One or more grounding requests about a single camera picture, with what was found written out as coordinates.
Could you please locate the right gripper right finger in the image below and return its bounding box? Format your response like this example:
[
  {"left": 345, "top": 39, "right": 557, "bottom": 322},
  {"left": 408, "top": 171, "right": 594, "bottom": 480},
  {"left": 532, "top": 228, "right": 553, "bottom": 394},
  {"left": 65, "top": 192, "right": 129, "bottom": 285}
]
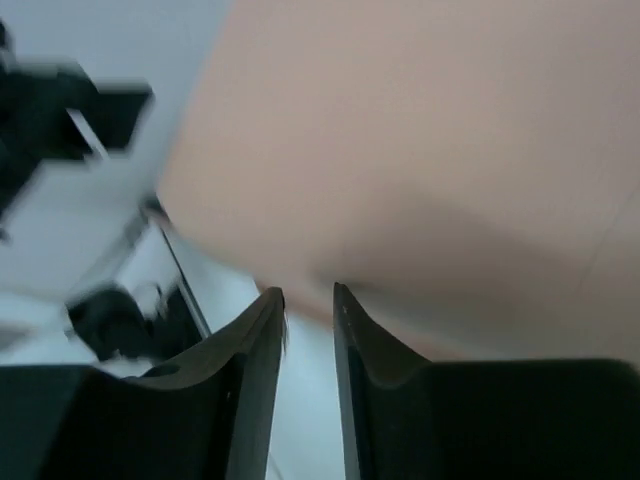
[{"left": 333, "top": 283, "right": 639, "bottom": 479}]

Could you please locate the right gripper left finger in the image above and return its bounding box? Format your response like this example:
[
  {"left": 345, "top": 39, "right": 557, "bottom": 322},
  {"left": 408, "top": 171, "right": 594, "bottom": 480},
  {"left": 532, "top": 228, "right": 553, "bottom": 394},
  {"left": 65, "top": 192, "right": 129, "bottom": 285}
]
[{"left": 1, "top": 287, "right": 285, "bottom": 479}]

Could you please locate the pink hard-shell suitcase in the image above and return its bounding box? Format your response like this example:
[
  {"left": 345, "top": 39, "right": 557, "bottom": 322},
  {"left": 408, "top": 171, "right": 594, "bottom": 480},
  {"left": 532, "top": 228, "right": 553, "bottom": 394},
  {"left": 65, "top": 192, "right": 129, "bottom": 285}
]
[{"left": 158, "top": 1, "right": 639, "bottom": 362}]

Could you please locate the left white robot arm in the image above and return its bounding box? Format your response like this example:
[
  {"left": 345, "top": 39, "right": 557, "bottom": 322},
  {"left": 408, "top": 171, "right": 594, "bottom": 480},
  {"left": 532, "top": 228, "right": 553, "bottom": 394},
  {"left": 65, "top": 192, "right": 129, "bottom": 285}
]
[{"left": 1, "top": 26, "right": 153, "bottom": 217}]

